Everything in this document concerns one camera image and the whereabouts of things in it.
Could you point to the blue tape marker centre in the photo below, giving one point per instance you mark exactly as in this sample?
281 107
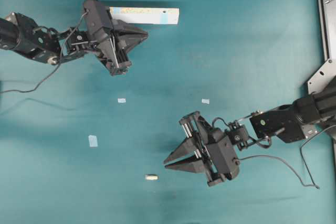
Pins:
121 100

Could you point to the white particle board plank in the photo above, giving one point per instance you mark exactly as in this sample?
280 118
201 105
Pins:
146 15

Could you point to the blue tape marker left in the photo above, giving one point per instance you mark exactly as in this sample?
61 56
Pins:
93 141

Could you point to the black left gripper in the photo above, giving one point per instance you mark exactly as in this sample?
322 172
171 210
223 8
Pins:
111 49

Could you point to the blue tape marker right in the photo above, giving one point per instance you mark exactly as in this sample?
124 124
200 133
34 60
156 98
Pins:
206 101

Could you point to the blue tape marker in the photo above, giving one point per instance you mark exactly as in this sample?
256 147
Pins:
121 100
93 141
206 101

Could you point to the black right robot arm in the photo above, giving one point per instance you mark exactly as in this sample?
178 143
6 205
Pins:
289 122

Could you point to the black metal frame rail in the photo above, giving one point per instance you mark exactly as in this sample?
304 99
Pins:
327 24

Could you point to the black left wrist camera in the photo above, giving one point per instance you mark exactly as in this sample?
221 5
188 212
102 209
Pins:
98 20

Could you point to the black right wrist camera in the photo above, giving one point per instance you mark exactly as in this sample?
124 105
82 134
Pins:
222 153

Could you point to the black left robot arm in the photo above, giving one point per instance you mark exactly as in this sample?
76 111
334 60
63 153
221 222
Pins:
23 36

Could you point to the grey metal mounting plate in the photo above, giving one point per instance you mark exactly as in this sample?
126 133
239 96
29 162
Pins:
321 78

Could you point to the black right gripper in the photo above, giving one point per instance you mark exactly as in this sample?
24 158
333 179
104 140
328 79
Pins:
195 127

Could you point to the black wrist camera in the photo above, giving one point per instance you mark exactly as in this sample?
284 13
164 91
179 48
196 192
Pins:
98 20
222 153

